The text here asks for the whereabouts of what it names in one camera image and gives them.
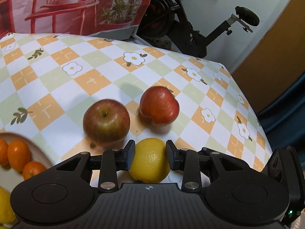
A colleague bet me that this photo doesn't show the bright red apple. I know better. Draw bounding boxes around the bright red apple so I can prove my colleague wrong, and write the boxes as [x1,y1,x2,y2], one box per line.
[139,86,180,125]

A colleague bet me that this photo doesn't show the pink printed backdrop cloth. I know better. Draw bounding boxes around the pink printed backdrop cloth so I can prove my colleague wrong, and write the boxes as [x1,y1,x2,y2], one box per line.
[1,0,150,36]

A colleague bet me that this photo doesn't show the black exercise bike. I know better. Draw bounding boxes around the black exercise bike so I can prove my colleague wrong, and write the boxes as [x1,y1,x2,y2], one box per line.
[137,0,259,58]

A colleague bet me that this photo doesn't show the mandarin orange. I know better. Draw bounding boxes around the mandarin orange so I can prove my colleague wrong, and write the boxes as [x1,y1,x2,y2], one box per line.
[7,140,31,172]
[22,161,47,180]
[0,139,9,166]

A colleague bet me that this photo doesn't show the teal curtain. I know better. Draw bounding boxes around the teal curtain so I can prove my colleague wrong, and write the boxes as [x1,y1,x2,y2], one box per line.
[257,73,305,170]

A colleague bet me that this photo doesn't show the brownish red apple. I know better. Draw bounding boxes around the brownish red apple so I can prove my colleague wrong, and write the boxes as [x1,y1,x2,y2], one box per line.
[83,99,131,143]

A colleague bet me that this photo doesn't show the yellow lemon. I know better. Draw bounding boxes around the yellow lemon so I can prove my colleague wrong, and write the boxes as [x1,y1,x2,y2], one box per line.
[129,138,170,184]
[0,187,16,225]

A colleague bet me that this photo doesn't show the beige round plate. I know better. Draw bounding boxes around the beige round plate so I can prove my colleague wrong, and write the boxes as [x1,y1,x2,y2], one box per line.
[1,131,53,193]

